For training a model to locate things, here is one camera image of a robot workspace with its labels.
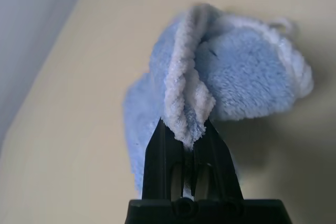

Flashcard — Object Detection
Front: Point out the light blue terry towel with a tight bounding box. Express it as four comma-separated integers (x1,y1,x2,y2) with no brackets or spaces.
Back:
123,2,314,196

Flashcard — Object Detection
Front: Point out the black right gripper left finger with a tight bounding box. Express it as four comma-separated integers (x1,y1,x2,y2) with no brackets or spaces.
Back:
141,118,184,200

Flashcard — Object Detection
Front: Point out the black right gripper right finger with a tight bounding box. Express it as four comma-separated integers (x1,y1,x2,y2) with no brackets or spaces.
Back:
193,119,244,200

